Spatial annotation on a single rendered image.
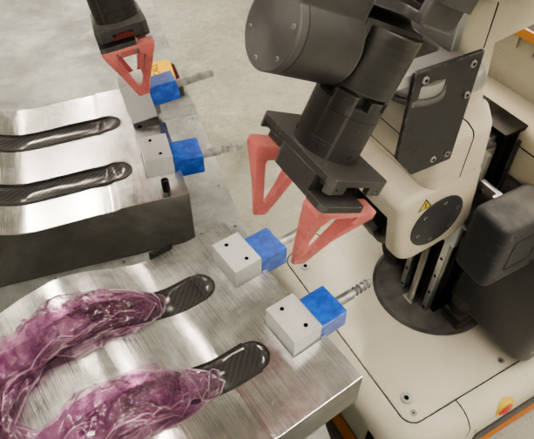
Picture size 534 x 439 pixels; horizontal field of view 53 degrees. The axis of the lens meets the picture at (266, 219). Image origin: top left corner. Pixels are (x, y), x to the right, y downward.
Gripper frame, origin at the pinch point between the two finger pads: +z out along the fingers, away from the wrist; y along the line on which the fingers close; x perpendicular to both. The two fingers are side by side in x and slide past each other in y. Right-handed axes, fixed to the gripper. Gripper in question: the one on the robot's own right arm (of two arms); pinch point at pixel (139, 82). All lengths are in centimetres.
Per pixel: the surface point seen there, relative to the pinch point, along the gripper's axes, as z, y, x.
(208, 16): 60, -219, 48
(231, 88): 72, -150, 38
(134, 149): 6.2, 6.6, -3.8
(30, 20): 1, -57, -17
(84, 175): 6.3, 8.8, -11.0
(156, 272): 13.0, 24.5, -5.8
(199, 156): 6.9, 12.6, 3.9
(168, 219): 12.2, 16.3, -2.6
